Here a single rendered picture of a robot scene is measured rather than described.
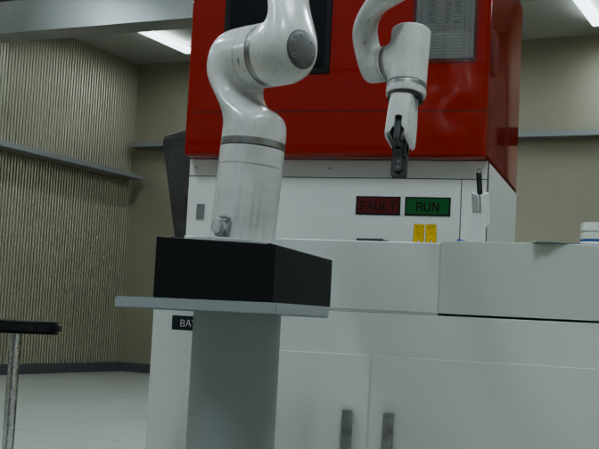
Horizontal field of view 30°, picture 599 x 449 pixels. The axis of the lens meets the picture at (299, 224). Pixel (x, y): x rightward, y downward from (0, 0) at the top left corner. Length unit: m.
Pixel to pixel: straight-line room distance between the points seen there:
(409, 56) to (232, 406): 0.84
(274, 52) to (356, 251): 0.48
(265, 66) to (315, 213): 0.98
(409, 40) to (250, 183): 0.56
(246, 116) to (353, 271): 0.43
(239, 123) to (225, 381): 0.46
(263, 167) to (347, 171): 0.95
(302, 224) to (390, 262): 0.74
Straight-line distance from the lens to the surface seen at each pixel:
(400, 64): 2.36
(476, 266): 2.22
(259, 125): 2.03
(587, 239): 2.74
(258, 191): 2.01
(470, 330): 2.22
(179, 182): 5.53
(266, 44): 2.02
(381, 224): 2.90
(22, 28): 10.91
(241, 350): 1.97
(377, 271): 2.26
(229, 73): 2.10
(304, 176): 2.97
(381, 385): 2.25
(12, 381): 4.89
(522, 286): 2.21
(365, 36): 2.41
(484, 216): 2.50
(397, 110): 2.31
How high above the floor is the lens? 0.79
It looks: 5 degrees up
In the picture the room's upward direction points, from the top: 3 degrees clockwise
